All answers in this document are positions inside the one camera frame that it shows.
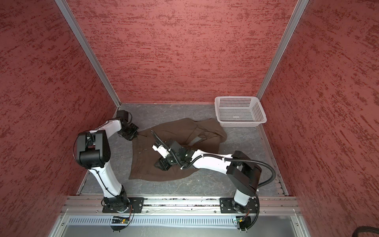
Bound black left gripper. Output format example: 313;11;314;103
119;122;139;140

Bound brown corduroy trousers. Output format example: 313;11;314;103
129;118;228;182

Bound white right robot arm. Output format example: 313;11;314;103
153;144;262;213

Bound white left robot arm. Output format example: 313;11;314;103
73;118;139;213

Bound left small circuit board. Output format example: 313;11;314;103
111;216;131;225

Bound small circuit board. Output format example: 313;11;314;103
111;216;131;225
234;216;251;230

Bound white perforated plastic basket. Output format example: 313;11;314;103
214;96;267;127

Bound right small circuit board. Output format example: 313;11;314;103
234;216;251;230

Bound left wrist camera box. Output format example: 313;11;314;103
115;110;132;124

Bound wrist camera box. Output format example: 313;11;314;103
115;110;132;124
153;140;183;160

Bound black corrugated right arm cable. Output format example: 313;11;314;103
150;130;276;230

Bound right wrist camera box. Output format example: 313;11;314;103
153;140;183;160

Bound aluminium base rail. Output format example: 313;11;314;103
60;195;302;216

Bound aluminium left corner post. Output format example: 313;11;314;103
55;0;122;108

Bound aluminium corner post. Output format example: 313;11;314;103
55;0;122;108
256;0;309;100

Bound white slotted cable duct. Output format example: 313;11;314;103
67;215;236;228

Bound aluminium right corner post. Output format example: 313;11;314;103
256;0;309;100

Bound black cable bottom right corner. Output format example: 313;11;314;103
351;226;379;237

